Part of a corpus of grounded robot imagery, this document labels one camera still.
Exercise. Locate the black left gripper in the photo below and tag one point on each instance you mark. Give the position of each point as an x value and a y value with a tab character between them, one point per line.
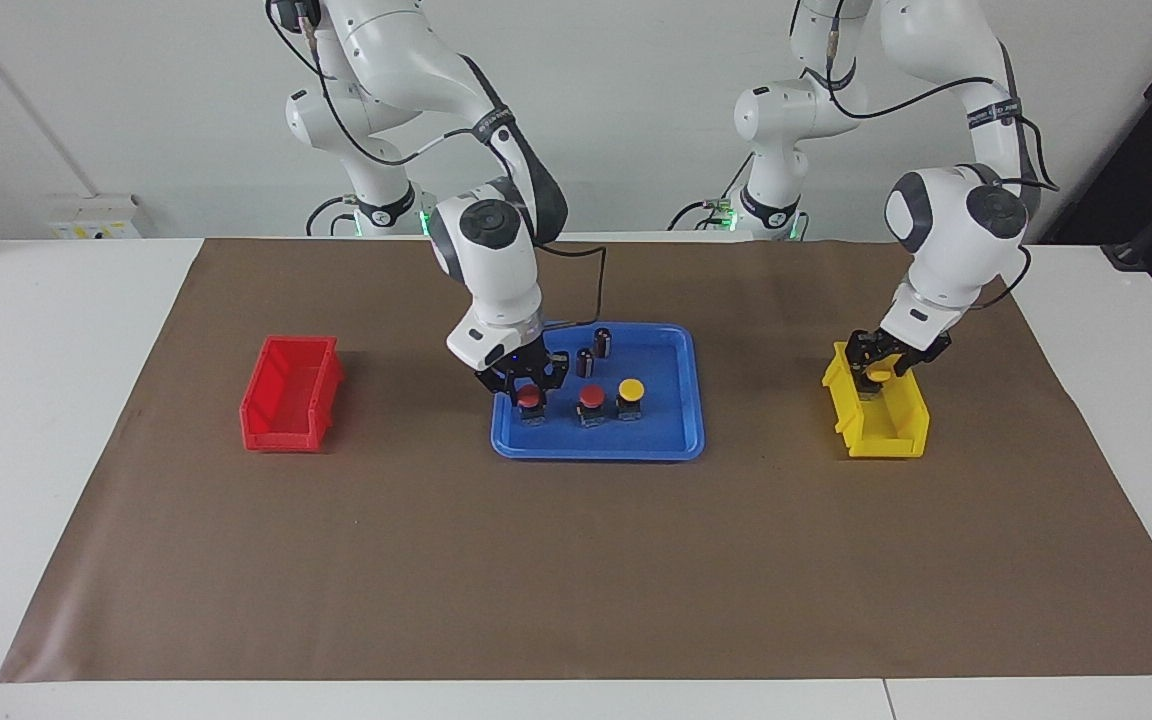
906	352

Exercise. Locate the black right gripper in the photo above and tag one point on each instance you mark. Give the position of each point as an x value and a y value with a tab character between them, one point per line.
521	368

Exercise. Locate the yellow push button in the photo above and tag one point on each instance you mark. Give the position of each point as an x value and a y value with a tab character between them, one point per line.
877	374
631	388

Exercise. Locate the red push button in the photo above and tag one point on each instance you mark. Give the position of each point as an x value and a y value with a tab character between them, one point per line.
530	397
591	397

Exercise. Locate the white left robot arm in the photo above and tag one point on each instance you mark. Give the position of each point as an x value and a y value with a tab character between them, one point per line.
946	250

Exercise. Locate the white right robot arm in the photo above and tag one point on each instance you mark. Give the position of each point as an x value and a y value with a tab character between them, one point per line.
491	270

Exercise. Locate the blue plastic tray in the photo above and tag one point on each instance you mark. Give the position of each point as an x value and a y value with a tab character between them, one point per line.
666	420

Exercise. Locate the black cylindrical capacitor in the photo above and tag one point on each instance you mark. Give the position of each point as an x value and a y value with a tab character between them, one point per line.
585	363
603	343

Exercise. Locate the yellow plastic bin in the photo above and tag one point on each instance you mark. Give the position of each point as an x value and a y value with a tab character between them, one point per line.
901	430

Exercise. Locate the brown paper table mat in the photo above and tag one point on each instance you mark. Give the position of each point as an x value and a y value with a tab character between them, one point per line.
576	560

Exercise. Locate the red plastic bin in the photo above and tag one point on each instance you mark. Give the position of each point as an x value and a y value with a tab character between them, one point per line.
266	430

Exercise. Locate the white wall socket box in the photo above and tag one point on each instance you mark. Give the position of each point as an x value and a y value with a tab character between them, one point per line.
96	220

